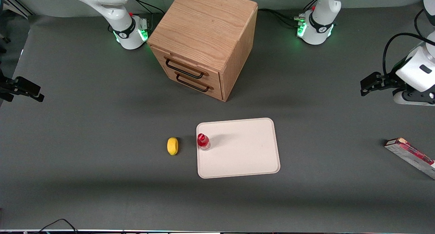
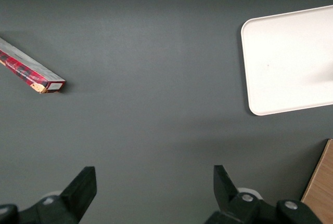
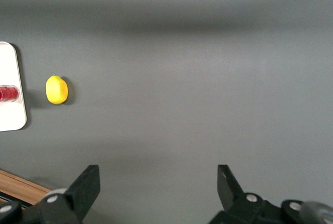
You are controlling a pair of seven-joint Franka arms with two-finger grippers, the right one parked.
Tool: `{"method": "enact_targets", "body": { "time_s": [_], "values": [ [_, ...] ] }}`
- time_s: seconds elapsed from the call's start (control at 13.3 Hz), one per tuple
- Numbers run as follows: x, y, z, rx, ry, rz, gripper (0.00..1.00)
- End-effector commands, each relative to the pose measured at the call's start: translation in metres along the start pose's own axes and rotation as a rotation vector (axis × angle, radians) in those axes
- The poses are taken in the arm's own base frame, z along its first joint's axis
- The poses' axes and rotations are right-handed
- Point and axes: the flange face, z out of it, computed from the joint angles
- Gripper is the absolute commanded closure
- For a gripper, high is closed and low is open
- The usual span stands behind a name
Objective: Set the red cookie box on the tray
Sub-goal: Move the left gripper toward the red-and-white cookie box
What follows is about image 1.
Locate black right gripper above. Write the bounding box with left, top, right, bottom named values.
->
left=0, top=69, right=45, bottom=103

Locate black arm base cable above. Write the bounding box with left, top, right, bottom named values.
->
left=258, top=8, right=306, bottom=28
left=130, top=0, right=166, bottom=15

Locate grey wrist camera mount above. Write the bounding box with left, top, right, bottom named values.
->
left=393, top=89, right=435, bottom=106

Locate yellow lemon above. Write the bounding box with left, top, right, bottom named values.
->
left=167, top=137, right=179, bottom=156

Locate wooden drawer cabinet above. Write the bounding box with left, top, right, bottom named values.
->
left=147, top=0, right=259, bottom=102

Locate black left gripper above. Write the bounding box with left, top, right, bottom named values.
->
left=360, top=70, right=408, bottom=97

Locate small red-capped bottle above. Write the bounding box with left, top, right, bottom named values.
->
left=197, top=133, right=211, bottom=151

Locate black right arm base cable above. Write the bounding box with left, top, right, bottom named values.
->
left=130, top=0, right=166, bottom=15

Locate beige plastic tray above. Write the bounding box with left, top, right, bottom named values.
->
left=196, top=118, right=281, bottom=179

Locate thin black table-edge cable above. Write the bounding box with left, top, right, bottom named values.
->
left=32, top=219, right=78, bottom=234

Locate metal frame rail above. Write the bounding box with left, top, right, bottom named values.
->
left=0, top=0, right=35, bottom=19

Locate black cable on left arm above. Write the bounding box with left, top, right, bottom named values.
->
left=383, top=33, right=435, bottom=75

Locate red tartan cookie box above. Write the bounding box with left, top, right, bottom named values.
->
left=384, top=137, right=435, bottom=180

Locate wooden drawer front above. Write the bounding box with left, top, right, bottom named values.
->
left=159, top=68, right=224, bottom=102
left=150, top=45, right=223, bottom=89

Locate black left arm base cable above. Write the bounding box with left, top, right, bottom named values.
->
left=258, top=8, right=306, bottom=28

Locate black metal drawer handle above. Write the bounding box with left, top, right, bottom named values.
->
left=165, top=57, right=205, bottom=80
left=175, top=74, right=210, bottom=93

